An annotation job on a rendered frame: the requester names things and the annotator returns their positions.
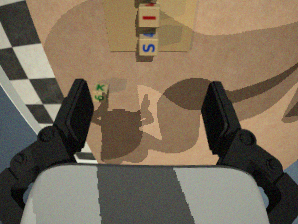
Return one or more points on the beige letter block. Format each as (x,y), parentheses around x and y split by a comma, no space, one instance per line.
(149,14)
(100,92)
(148,43)

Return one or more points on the tan mat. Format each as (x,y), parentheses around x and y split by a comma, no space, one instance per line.
(176,24)

